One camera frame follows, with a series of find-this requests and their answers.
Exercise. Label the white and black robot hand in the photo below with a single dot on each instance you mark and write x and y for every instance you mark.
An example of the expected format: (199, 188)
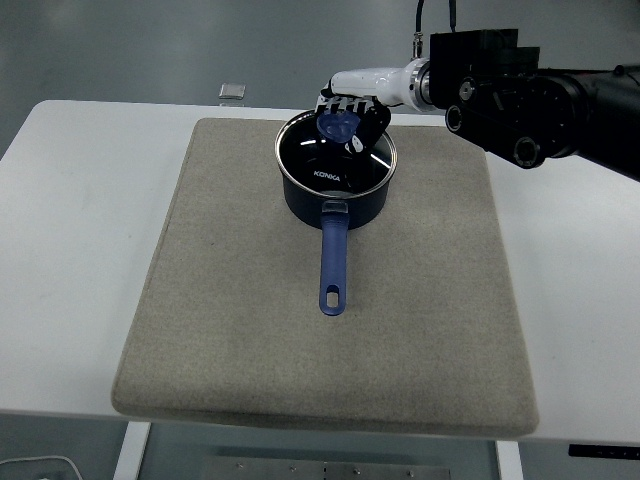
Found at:
(367, 97)

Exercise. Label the glass pot lid blue knob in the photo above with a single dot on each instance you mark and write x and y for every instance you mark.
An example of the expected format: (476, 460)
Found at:
(332, 155)

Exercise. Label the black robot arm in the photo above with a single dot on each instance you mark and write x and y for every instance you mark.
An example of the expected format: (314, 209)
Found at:
(525, 105)

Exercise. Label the small silver floor plate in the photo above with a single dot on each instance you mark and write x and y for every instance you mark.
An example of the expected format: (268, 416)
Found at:
(232, 91)

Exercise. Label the beige fabric mat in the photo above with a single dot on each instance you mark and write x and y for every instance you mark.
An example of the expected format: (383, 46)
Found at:
(325, 300)

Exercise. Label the grey metal plate with screws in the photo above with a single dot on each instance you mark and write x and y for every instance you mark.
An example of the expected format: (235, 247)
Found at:
(325, 469)

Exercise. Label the white table leg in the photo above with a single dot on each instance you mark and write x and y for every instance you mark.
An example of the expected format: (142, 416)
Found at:
(509, 460)
(131, 450)

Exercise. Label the black control panel under table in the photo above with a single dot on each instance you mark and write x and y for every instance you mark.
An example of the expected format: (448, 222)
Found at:
(604, 451)

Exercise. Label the white object on floor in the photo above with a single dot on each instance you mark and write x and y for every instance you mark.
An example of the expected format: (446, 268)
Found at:
(40, 468)

